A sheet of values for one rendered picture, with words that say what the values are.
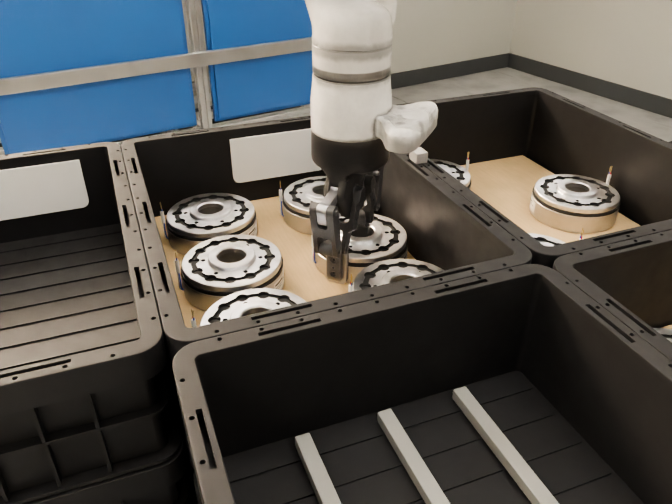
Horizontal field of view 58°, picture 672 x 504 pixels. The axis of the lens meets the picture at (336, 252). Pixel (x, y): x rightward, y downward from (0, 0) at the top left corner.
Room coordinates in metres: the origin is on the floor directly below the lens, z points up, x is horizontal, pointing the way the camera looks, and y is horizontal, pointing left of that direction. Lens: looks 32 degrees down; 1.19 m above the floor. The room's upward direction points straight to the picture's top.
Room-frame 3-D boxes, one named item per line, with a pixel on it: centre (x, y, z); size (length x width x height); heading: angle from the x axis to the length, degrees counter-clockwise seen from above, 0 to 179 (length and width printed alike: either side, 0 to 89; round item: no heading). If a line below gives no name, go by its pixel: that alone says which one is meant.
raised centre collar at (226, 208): (0.63, 0.15, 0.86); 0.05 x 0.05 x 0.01
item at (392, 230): (0.58, -0.03, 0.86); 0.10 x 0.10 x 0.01
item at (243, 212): (0.63, 0.15, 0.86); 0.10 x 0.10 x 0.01
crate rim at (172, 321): (0.55, 0.04, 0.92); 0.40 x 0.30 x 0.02; 21
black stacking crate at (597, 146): (0.66, -0.24, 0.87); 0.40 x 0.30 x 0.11; 21
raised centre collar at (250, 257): (0.52, 0.11, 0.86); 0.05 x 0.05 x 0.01
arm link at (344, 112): (0.54, -0.03, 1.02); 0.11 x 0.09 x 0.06; 66
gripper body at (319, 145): (0.55, -0.01, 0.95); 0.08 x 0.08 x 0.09
